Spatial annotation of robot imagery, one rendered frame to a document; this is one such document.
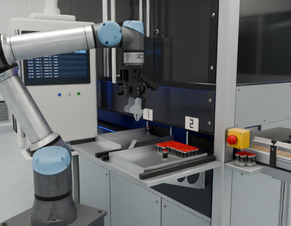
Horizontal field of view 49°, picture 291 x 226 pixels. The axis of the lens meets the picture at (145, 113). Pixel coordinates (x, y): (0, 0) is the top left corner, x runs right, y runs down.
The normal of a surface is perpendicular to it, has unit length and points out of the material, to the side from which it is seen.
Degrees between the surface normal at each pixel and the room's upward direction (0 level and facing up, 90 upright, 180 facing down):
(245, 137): 90
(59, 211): 72
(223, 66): 90
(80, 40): 103
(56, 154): 7
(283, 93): 90
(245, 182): 90
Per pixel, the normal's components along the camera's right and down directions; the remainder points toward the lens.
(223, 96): -0.80, 0.10
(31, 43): 0.18, 0.08
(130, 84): 0.60, 0.12
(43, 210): -0.15, -0.15
